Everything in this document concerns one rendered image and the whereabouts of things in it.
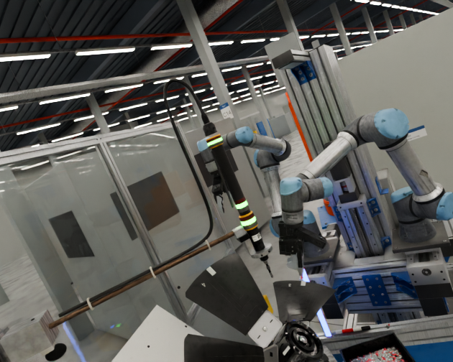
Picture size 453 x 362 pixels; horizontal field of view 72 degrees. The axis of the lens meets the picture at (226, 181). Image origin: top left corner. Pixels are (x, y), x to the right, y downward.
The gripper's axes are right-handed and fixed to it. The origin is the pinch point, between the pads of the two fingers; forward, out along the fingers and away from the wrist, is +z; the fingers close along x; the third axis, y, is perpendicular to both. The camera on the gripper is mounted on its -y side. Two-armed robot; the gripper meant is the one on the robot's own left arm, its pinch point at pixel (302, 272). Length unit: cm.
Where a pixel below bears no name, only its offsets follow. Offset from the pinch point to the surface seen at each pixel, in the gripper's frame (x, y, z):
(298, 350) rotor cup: 37.2, -1.6, 0.5
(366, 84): -156, -40, -67
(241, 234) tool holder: 26.0, 13.8, -26.2
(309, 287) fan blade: 0.8, -2.3, 5.7
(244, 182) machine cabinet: -418, 132, 71
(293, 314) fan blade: 16.3, 2.2, 6.1
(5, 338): 63, 62, -15
